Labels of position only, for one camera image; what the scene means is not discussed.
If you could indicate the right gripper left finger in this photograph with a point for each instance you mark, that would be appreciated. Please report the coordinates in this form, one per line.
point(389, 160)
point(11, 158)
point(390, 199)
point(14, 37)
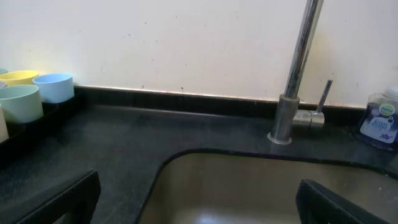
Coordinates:
point(46, 205)

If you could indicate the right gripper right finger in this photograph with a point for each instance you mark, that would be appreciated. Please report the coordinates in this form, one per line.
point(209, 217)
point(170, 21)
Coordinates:
point(323, 208)

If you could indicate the white cup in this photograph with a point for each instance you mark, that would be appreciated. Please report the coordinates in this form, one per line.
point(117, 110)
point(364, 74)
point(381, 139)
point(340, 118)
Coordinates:
point(3, 124)

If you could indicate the steel sink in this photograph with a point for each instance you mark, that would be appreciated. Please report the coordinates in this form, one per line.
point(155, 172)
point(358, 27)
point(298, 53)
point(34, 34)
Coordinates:
point(233, 186)

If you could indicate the blue soap bottle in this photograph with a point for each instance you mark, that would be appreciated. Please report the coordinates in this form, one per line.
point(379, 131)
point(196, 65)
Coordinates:
point(377, 130)

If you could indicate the steel tap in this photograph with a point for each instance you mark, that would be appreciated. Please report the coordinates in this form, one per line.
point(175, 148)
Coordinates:
point(284, 121)

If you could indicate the black tray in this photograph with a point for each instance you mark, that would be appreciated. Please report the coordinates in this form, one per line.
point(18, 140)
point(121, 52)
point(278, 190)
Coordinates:
point(56, 109)

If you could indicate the green cup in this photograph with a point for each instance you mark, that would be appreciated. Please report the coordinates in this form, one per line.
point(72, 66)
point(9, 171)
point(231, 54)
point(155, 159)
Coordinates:
point(18, 104)
point(2, 71)

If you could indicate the blue cup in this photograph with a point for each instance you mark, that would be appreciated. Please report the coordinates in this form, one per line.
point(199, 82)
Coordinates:
point(54, 88)

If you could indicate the yellow cup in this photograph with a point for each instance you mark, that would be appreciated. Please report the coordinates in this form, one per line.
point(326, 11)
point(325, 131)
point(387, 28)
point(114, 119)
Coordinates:
point(18, 77)

